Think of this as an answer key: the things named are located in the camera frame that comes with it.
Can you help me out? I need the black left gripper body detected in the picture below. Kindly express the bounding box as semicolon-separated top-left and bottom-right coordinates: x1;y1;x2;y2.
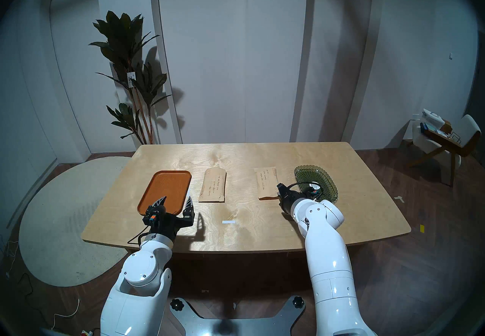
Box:
142;205;196;242

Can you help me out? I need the white floor cable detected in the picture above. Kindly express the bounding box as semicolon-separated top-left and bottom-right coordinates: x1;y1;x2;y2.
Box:
51;298;81;330

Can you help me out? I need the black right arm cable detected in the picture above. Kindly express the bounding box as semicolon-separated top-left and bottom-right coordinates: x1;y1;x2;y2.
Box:
286;182;322;201

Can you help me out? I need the brown envelope with open flap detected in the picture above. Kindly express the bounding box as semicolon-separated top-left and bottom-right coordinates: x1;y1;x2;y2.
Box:
198;167;227;203

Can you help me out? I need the tall dark green plant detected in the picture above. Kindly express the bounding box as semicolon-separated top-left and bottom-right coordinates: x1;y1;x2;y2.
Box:
88;10;173;145

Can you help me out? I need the orange wooden tray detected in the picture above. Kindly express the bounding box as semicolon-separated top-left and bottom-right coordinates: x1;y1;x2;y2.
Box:
137;170;192;216

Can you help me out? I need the brown handwritten envelope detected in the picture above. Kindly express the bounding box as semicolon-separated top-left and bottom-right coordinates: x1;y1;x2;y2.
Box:
253;167;281;200

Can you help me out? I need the cream wooden armchair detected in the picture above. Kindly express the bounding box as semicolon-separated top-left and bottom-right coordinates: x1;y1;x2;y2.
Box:
407;114;482;187

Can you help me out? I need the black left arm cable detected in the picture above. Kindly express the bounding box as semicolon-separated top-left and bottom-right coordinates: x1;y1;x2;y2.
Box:
128;225;152;245

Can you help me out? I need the light wooden table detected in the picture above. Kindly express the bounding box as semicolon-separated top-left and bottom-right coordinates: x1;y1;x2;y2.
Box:
81;142;412;254

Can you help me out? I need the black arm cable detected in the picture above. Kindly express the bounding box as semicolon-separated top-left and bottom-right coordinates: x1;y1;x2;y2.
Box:
286;182;322;201
128;225;152;245

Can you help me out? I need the green glass tray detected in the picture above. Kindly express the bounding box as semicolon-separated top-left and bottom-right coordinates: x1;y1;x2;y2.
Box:
294;165;338;204

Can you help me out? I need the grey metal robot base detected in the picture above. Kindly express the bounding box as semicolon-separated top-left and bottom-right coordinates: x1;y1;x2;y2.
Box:
169;295;306;336

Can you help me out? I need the beige oval rug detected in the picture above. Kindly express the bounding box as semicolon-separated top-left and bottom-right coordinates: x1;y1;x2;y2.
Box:
18;156;131;287

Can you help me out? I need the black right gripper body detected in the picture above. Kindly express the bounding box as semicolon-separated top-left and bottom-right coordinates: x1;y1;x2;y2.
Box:
280;189;310;214

